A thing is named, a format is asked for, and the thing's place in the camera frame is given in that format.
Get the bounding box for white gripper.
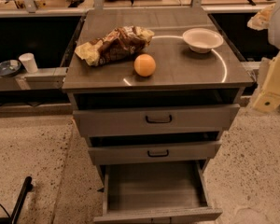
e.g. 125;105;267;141
247;5;280;113

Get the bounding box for brown chip bag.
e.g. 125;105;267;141
75;26;154;66

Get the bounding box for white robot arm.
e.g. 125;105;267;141
247;0;280;113

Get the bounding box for top drawer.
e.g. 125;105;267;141
74;104;240;137

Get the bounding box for drawer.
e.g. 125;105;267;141
74;104;240;137
94;161;222;224
89;141;221;165

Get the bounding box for grey drawer cabinet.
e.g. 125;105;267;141
62;7;256;224

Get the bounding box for bottom drawer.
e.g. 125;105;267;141
94;161;222;224

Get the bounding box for middle drawer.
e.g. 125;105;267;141
89;141;221;165

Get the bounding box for white bowl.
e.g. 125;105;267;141
182;28;224;53

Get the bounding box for orange ball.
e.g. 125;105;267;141
133;54;156;77

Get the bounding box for white paper cup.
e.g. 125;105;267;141
19;53;38;73

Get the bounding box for dark blue plate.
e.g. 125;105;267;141
0;60;21;77

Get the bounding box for black bar on floor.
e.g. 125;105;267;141
10;176;33;224

